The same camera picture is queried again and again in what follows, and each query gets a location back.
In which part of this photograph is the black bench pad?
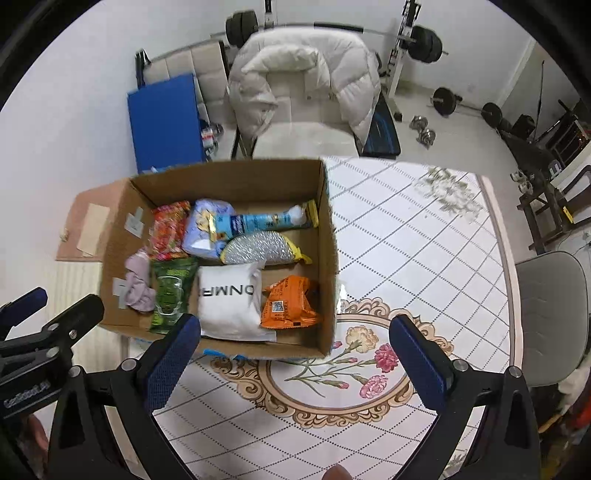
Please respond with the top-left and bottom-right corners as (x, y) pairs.
(360, 99), (402, 160)

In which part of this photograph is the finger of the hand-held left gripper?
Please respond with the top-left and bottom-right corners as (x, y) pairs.
(0, 287), (48, 326)
(0, 294), (105, 370)

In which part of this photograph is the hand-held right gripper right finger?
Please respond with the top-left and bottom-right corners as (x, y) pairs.
(389, 315), (541, 480)

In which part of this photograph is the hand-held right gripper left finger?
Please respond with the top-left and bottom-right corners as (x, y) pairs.
(47, 314), (201, 480)

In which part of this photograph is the light blue pouch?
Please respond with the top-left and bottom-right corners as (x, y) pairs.
(181, 199), (238, 259)

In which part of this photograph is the cardboard box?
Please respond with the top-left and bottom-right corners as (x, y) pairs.
(100, 158), (340, 358)

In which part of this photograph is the white weight bench rack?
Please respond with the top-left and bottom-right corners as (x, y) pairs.
(263, 0), (423, 123)

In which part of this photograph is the blue stick packet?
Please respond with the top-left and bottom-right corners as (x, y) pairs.
(205, 200), (320, 241)

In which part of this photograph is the short barbell with black plates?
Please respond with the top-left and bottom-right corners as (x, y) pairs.
(431, 87), (504, 127)

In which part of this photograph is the red snack packet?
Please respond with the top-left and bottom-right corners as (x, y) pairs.
(148, 200), (191, 260)

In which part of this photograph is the silver scouring pad packet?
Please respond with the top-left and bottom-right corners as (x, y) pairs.
(219, 231), (313, 266)

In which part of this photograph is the long barbell with black plates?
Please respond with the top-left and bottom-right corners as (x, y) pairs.
(210, 11), (448, 63)

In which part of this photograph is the white puffer jacket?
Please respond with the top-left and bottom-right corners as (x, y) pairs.
(226, 31), (383, 145)

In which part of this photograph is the black exercise machine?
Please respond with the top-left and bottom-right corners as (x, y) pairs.
(496, 60), (591, 171)

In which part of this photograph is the brown wooden chair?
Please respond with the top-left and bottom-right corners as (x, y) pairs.
(517, 164), (591, 252)

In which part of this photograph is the orange snack packet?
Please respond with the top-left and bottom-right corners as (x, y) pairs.
(260, 275), (322, 329)

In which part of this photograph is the grey office chair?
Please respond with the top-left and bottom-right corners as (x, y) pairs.
(513, 253), (589, 387)

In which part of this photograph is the blue board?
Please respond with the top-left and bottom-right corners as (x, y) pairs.
(127, 74), (208, 174)

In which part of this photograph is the white pouch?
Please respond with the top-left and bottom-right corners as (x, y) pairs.
(196, 261), (278, 343)

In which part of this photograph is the green snack packet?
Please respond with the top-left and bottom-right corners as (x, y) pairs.
(150, 256), (199, 334)

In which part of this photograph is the purple scrunchie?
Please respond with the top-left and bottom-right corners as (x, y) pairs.
(124, 247), (155, 315)

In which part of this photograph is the cream padded chair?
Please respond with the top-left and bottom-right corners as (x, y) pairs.
(145, 41), (232, 125)
(235, 60), (358, 160)

